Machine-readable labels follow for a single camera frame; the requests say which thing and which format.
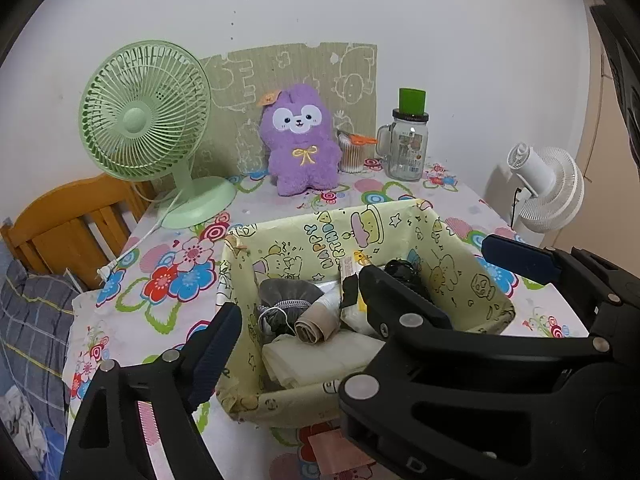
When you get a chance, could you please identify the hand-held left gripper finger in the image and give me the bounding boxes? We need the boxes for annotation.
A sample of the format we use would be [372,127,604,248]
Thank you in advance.
[60,302,243,480]

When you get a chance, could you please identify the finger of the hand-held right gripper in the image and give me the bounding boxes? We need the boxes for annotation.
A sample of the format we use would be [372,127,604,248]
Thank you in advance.
[339,264,618,480]
[481,234,640,361]

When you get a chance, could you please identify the white packet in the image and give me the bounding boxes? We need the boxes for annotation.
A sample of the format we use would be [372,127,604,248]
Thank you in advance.
[340,272,381,336]

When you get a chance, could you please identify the yellow-green cartoon printed box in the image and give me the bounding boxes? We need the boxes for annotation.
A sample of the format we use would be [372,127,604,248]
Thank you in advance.
[216,199,516,428]

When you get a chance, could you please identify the beige cloth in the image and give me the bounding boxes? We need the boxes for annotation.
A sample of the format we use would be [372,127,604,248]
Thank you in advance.
[294,304,343,346]

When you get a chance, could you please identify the grey drawstring pouch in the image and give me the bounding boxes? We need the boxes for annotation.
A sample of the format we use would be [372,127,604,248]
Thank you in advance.
[258,279,326,336]

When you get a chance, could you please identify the pink packet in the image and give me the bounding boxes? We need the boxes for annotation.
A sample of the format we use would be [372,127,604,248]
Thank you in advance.
[306,432,373,476]

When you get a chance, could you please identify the white standing fan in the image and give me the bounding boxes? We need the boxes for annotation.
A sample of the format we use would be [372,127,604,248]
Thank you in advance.
[506,142,585,233]

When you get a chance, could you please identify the beige door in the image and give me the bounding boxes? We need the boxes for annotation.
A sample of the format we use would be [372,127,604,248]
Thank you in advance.
[575,0,640,281]

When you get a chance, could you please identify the glass jar with green lid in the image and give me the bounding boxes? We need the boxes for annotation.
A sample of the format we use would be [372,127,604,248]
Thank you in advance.
[376,87,430,182]

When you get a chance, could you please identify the cotton swab container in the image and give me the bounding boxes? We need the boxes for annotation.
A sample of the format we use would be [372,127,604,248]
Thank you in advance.
[336,130,378,173]

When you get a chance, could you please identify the purple plush toy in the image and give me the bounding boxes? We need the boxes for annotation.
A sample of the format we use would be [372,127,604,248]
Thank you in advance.
[259,84,342,197]

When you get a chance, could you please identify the grey plaid pillow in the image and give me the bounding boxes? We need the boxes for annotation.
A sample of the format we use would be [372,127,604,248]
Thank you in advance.
[0,260,76,411]

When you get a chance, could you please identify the blue plaid bedsheet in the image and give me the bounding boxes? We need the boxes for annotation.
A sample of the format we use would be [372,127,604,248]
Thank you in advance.
[30,400,71,476]

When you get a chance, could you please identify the black ribbed object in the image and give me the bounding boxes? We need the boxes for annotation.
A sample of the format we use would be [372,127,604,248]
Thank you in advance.
[590,4,640,163]

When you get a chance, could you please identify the wooden headboard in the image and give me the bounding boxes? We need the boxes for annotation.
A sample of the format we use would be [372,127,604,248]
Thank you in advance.
[0,172,156,291]

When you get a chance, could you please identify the crumpled white grey cloth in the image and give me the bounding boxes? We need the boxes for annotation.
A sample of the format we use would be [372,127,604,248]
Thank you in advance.
[0,387,48,471]

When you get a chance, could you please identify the green desk fan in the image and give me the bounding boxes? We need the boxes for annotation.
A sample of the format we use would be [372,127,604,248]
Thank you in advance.
[79,40,237,229]

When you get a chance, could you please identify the green elephant pattern mat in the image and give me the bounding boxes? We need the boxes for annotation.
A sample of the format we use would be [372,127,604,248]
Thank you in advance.
[200,41,378,181]

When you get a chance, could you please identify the white fan cable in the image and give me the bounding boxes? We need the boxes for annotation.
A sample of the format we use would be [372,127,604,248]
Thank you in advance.
[97,190,176,286]

